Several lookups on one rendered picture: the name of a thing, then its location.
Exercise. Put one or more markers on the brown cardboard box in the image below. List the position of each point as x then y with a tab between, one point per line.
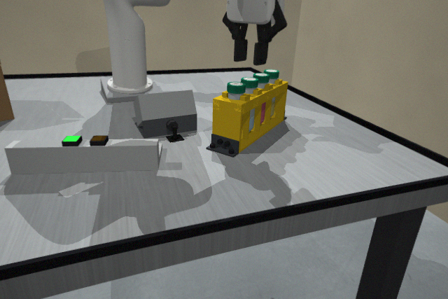
6	112

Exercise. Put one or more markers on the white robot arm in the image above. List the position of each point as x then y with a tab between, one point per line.
127	42

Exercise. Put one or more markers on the grey button housing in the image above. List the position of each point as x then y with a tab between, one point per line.
164	113

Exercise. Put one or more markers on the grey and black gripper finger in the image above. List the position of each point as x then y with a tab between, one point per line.
261	48
238	35

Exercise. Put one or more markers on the green screw cap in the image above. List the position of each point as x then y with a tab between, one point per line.
236	87
272	73
262	78
250	82

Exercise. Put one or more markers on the black table edge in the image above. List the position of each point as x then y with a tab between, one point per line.
24	267

